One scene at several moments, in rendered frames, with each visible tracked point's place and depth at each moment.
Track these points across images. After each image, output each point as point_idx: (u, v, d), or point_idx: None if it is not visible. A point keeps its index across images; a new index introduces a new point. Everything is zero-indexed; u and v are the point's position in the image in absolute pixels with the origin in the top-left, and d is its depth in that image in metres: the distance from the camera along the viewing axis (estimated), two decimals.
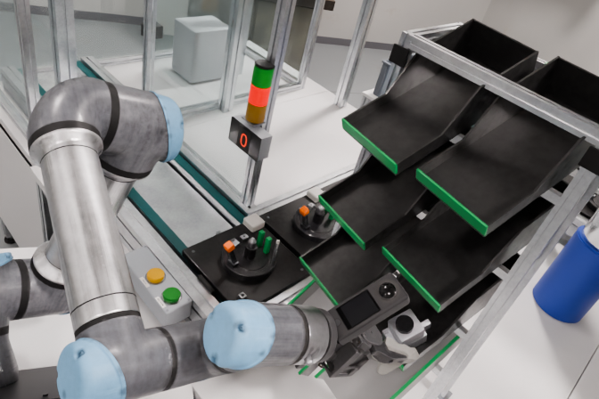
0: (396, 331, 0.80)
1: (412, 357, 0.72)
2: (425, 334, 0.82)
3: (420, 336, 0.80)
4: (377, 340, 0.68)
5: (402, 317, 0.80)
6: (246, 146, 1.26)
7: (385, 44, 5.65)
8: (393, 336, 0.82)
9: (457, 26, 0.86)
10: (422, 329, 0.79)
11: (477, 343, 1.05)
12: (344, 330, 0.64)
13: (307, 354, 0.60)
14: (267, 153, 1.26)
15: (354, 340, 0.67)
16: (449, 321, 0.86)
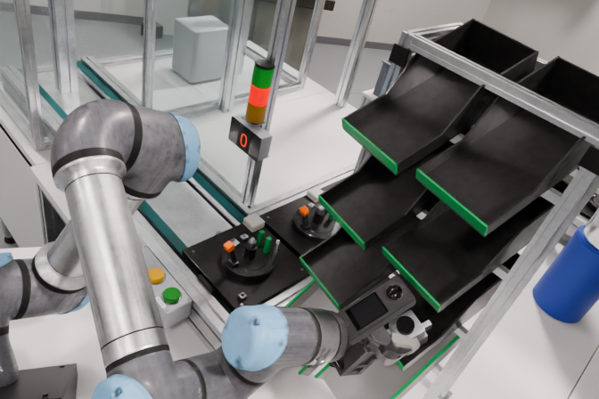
0: (397, 332, 0.80)
1: (415, 348, 0.77)
2: (426, 335, 0.82)
3: (421, 337, 0.80)
4: (385, 340, 0.72)
5: (403, 318, 0.80)
6: (246, 146, 1.26)
7: (385, 44, 5.65)
8: None
9: (457, 26, 0.86)
10: (423, 330, 0.79)
11: (477, 343, 1.05)
12: (354, 331, 0.68)
13: (320, 354, 0.64)
14: (267, 153, 1.26)
15: (363, 340, 0.70)
16: (449, 321, 0.86)
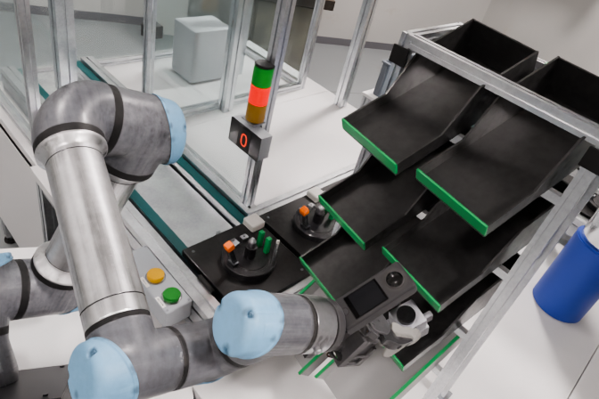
0: (397, 322, 0.77)
1: (416, 338, 0.74)
2: (427, 326, 0.79)
3: (422, 327, 0.77)
4: (385, 329, 0.69)
5: (404, 307, 0.77)
6: (246, 146, 1.26)
7: (385, 44, 5.65)
8: None
9: (457, 26, 0.86)
10: (424, 321, 0.76)
11: (477, 343, 1.05)
12: (352, 320, 0.65)
13: (316, 344, 0.60)
14: (267, 153, 1.26)
15: (362, 329, 0.67)
16: (449, 321, 0.86)
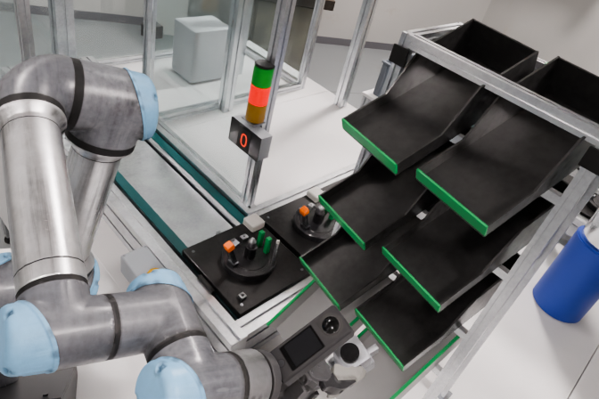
0: (340, 361, 0.75)
1: (360, 378, 0.72)
2: (373, 361, 0.77)
3: (366, 363, 0.76)
4: (325, 375, 0.66)
5: (347, 346, 0.75)
6: (246, 146, 1.26)
7: (385, 44, 5.65)
8: None
9: (457, 26, 0.86)
10: (369, 357, 0.75)
11: (477, 343, 1.05)
12: (288, 371, 0.62)
13: None
14: (267, 153, 1.26)
15: (300, 378, 0.65)
16: (449, 321, 0.86)
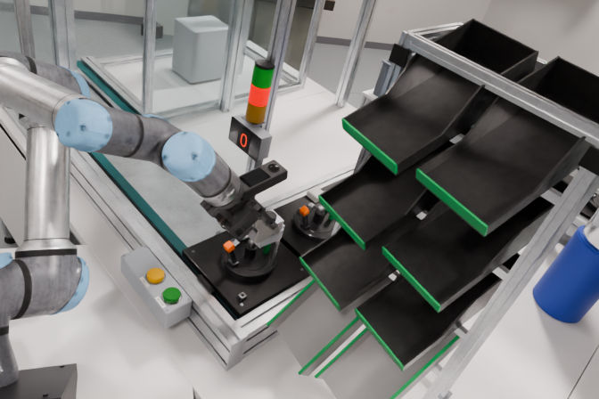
0: (263, 221, 1.04)
1: (278, 227, 1.02)
2: (283, 229, 1.08)
3: (280, 226, 1.06)
4: (263, 207, 0.96)
5: (268, 211, 1.05)
6: (246, 146, 1.26)
7: (385, 44, 5.65)
8: None
9: (457, 26, 0.86)
10: (283, 220, 1.06)
11: (477, 343, 1.05)
12: (247, 188, 0.91)
13: (227, 190, 0.85)
14: (267, 153, 1.26)
15: (249, 202, 0.93)
16: (449, 321, 0.86)
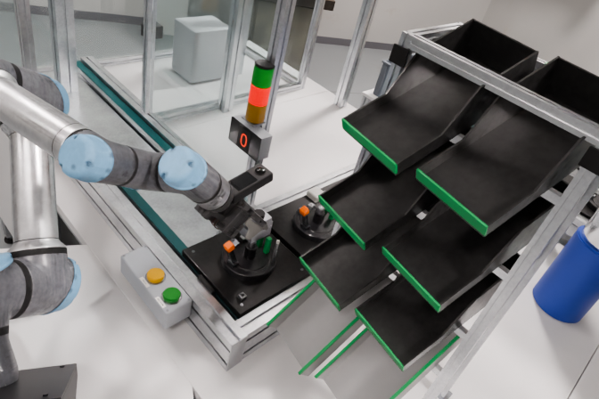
0: None
1: (267, 224, 1.12)
2: (271, 225, 1.17)
3: (268, 223, 1.16)
4: (252, 207, 1.05)
5: (257, 209, 1.15)
6: (246, 146, 1.26)
7: (385, 44, 5.65)
8: None
9: (457, 26, 0.86)
10: (271, 217, 1.15)
11: (477, 343, 1.05)
12: (236, 191, 1.00)
13: (219, 195, 0.94)
14: (267, 153, 1.26)
15: (239, 204, 1.03)
16: (449, 321, 0.86)
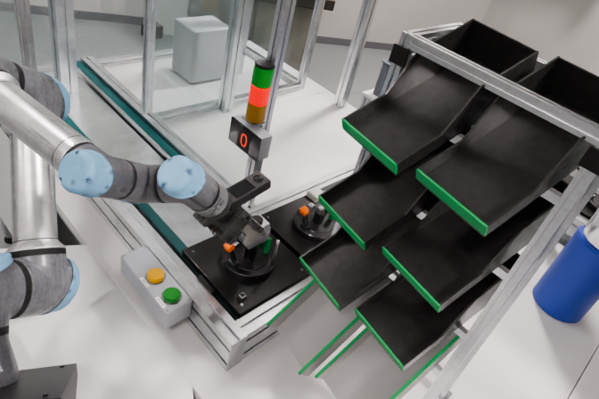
0: None
1: (265, 231, 1.13)
2: (268, 231, 1.19)
3: (266, 229, 1.17)
4: (250, 214, 1.06)
5: (255, 215, 1.16)
6: (246, 146, 1.26)
7: (385, 44, 5.65)
8: None
9: (457, 26, 0.86)
10: (268, 223, 1.16)
11: (477, 343, 1.05)
12: (234, 199, 1.01)
13: (217, 203, 0.95)
14: (267, 153, 1.26)
15: (237, 211, 1.04)
16: (449, 321, 0.86)
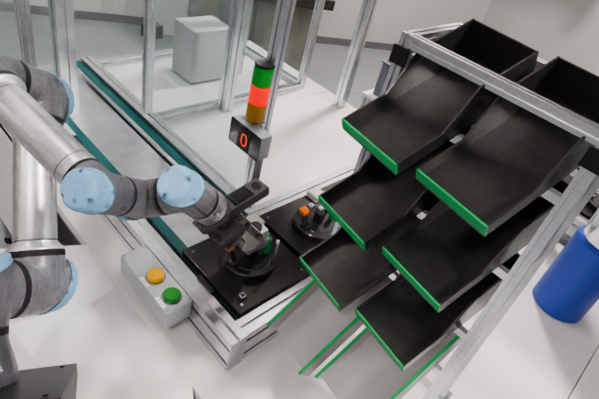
0: None
1: (264, 237, 1.14)
2: (267, 237, 1.20)
3: (265, 235, 1.18)
4: (249, 221, 1.08)
5: (254, 222, 1.17)
6: (246, 146, 1.26)
7: (385, 44, 5.65)
8: None
9: (457, 26, 0.86)
10: (267, 230, 1.18)
11: (477, 343, 1.05)
12: (233, 206, 1.03)
13: (216, 211, 0.96)
14: (267, 153, 1.26)
15: (236, 218, 1.05)
16: (449, 321, 0.86)
